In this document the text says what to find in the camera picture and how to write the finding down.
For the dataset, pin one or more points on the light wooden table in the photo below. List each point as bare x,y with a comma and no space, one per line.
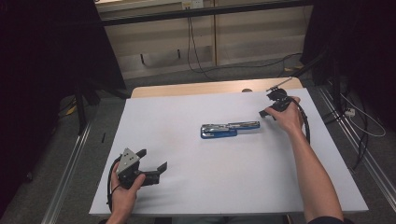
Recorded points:
186,88

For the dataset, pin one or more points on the white wall socket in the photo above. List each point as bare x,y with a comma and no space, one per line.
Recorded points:
193,3

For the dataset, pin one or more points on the black horizontal frame bar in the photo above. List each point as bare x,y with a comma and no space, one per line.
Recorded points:
202,12

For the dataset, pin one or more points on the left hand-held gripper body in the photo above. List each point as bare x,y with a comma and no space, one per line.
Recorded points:
127,163

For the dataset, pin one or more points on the black curtain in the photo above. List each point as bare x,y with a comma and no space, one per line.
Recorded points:
40,62
358,46

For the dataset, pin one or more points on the person's dark sleeve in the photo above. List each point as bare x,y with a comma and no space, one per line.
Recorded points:
330,221

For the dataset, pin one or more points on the beige wooden cabinet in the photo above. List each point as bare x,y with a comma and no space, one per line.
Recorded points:
249,40

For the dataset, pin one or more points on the black metal stand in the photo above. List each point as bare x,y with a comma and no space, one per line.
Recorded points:
80,109
311,63

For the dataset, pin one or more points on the white table cover sheet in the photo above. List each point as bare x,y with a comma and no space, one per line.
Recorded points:
199,189

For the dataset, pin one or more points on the white power adapter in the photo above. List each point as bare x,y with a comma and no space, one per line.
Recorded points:
350,112

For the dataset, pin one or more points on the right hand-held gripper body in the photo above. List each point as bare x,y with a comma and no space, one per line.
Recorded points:
278,96

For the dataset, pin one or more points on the yellow floor tape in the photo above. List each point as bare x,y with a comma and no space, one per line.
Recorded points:
294,67
71,110

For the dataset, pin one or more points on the person's left hand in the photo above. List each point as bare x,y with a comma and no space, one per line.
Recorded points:
124,199

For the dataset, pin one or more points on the aluminium floor rail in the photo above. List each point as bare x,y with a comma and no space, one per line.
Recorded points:
67,177
370,161

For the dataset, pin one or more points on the round brown table grommet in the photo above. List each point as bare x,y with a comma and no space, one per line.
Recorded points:
247,90

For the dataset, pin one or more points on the blue stapler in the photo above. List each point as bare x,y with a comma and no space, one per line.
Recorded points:
218,130

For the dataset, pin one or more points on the person's right hand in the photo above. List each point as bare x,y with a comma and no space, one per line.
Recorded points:
289,119

